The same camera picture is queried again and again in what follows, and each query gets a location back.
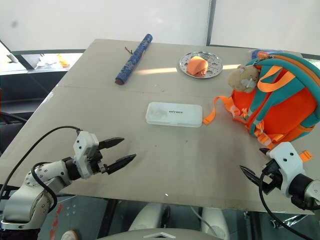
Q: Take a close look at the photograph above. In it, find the grey vertical pole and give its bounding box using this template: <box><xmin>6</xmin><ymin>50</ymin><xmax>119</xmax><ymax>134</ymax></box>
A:
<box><xmin>205</xmin><ymin>0</ymin><xmax>217</xmax><ymax>47</ymax></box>

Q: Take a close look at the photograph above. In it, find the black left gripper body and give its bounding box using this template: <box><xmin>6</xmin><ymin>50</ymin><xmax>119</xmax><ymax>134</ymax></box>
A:
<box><xmin>85</xmin><ymin>146</ymin><xmax>109</xmax><ymax>176</ymax></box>

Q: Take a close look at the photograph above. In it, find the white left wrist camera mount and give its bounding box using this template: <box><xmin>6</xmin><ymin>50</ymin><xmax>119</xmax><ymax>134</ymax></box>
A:
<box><xmin>72</xmin><ymin>130</ymin><xmax>101</xmax><ymax>180</ymax></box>

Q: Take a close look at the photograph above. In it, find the beige plush bear keychain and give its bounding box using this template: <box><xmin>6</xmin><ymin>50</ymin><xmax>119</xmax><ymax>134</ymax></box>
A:
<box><xmin>226</xmin><ymin>64</ymin><xmax>261</xmax><ymax>94</ymax></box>

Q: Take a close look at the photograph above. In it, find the white crumpled paper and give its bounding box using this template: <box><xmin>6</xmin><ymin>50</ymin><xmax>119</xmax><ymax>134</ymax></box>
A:
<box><xmin>34</xmin><ymin>53</ymin><xmax>60</xmax><ymax>70</ymax></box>

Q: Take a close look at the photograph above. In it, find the orange fruit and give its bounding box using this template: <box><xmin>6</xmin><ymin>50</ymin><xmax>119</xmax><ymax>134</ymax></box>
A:
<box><xmin>186</xmin><ymin>55</ymin><xmax>209</xmax><ymax>78</ymax></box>

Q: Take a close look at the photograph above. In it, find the white plastic case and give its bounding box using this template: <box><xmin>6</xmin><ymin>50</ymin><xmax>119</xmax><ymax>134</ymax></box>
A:
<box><xmin>145</xmin><ymin>101</ymin><xmax>204</xmax><ymax>129</ymax></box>

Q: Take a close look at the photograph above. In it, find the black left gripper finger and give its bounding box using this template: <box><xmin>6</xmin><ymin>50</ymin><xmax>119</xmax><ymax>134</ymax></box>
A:
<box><xmin>106</xmin><ymin>153</ymin><xmax>137</xmax><ymax>175</ymax></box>
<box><xmin>98</xmin><ymin>136</ymin><xmax>125</xmax><ymax>151</ymax></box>

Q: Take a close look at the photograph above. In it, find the round perforated metal plate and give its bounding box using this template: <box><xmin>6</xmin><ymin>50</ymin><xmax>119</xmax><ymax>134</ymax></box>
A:
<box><xmin>178</xmin><ymin>50</ymin><xmax>224</xmax><ymax>80</ymax></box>

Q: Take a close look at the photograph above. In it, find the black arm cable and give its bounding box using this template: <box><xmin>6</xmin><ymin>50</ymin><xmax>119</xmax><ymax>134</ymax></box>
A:
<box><xmin>257</xmin><ymin>171</ymin><xmax>316</xmax><ymax>240</ymax></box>
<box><xmin>0</xmin><ymin>125</ymin><xmax>83</xmax><ymax>214</ymax></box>

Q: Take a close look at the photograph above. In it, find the black table leg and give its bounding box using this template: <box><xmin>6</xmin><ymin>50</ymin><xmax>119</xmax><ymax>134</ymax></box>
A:
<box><xmin>98</xmin><ymin>198</ymin><xmax>119</xmax><ymax>239</ymax></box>

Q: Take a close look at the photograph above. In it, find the white rounded shell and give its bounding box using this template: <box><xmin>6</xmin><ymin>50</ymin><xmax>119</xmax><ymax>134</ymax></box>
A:
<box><xmin>200</xmin><ymin>206</ymin><xmax>230</xmax><ymax>240</ymax></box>
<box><xmin>127</xmin><ymin>201</ymin><xmax>171</xmax><ymax>232</ymax></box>

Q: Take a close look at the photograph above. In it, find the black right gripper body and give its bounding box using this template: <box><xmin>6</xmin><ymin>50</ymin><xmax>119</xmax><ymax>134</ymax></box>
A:
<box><xmin>260</xmin><ymin>159</ymin><xmax>284</xmax><ymax>195</ymax></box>

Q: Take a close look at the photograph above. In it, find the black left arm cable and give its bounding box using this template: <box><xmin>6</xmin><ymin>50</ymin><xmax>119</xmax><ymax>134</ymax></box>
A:
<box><xmin>0</xmin><ymin>125</ymin><xmax>83</xmax><ymax>214</ymax></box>

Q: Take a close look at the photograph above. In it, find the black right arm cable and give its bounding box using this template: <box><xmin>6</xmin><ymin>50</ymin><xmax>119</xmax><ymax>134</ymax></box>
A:
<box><xmin>257</xmin><ymin>171</ymin><xmax>316</xmax><ymax>240</ymax></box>

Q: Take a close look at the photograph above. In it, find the small orange scrap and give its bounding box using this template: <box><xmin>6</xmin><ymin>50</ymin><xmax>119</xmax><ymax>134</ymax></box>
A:
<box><xmin>56</xmin><ymin>53</ymin><xmax>70</xmax><ymax>68</ymax></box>

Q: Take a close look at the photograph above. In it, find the dark framed side table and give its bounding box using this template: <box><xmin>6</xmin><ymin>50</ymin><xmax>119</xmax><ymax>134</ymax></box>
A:
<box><xmin>0</xmin><ymin>39</ymin><xmax>86</xmax><ymax>131</ymax></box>

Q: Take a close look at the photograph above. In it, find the blue patterned rolled scroll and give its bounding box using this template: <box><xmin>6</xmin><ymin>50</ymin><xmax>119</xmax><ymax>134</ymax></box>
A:
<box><xmin>114</xmin><ymin>33</ymin><xmax>154</xmax><ymax>87</ymax></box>

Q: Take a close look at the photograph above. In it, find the grey robot torso top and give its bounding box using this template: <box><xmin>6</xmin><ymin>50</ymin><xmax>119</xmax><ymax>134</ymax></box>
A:
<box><xmin>98</xmin><ymin>226</ymin><xmax>226</xmax><ymax>240</ymax></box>

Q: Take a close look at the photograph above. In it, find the orange and teal backpack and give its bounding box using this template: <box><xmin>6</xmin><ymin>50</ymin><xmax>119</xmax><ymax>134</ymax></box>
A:
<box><xmin>202</xmin><ymin>50</ymin><xmax>320</xmax><ymax>161</ymax></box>

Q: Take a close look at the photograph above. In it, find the blue pouch with orange label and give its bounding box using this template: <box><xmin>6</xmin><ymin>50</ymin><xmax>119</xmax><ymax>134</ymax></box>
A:
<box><xmin>248</xmin><ymin>48</ymin><xmax>285</xmax><ymax>60</ymax></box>

